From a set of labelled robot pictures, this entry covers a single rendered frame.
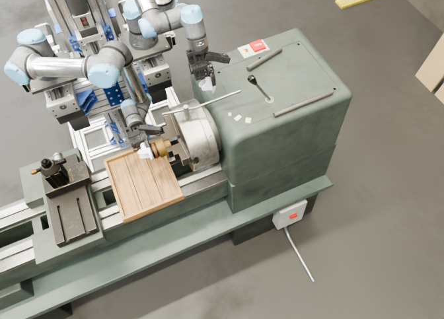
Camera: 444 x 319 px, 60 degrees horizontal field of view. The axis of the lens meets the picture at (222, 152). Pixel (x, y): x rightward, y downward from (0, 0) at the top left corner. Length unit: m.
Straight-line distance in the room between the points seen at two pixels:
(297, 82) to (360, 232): 1.39
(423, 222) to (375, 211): 0.32
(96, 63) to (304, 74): 0.90
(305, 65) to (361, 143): 1.46
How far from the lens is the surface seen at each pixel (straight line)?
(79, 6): 2.04
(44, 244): 1.92
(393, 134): 3.33
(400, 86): 3.68
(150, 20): 1.56
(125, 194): 1.94
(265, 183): 2.03
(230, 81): 1.77
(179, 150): 1.73
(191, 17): 1.47
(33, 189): 2.08
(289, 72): 1.81
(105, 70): 1.68
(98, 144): 3.00
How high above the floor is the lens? 2.55
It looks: 57 degrees down
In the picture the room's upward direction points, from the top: 5 degrees counter-clockwise
